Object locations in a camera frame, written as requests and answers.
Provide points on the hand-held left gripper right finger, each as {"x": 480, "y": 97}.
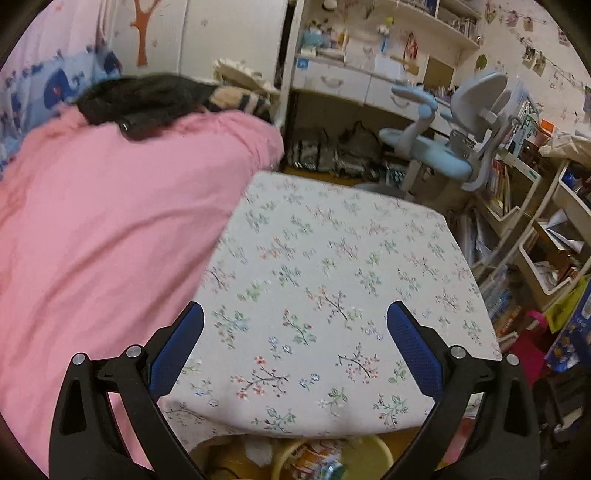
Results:
{"x": 413, "y": 350}

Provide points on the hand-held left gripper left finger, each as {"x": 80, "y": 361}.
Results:
{"x": 178, "y": 346}

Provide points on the cream plastic wastebasket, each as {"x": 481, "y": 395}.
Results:
{"x": 369, "y": 454}

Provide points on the row of colourful books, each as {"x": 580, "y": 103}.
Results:
{"x": 503, "y": 304}

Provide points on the red bag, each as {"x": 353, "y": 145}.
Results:
{"x": 531, "y": 350}

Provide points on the floral tablecloth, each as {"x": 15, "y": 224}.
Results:
{"x": 323, "y": 258}

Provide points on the pink blanket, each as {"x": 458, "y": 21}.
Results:
{"x": 92, "y": 230}

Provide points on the white bookshelf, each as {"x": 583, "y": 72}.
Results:
{"x": 531, "y": 258}

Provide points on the blue printed bag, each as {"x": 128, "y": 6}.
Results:
{"x": 572, "y": 332}

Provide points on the light blue desk chair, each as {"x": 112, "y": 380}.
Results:
{"x": 443, "y": 152}

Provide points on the black jacket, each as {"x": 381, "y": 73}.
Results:
{"x": 138, "y": 99}

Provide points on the striped pillow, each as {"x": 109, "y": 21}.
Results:
{"x": 240, "y": 99}

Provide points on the cream canvas tote bag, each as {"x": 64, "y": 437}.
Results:
{"x": 240, "y": 74}

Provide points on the white desk with drawers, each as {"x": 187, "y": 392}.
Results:
{"x": 332, "y": 78}

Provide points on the pink whale print curtain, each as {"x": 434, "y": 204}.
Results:
{"x": 60, "y": 78}

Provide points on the white wardrobe with tree sticker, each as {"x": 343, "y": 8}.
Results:
{"x": 184, "y": 41}

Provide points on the hanging photo garland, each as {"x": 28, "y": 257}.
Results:
{"x": 538, "y": 62}

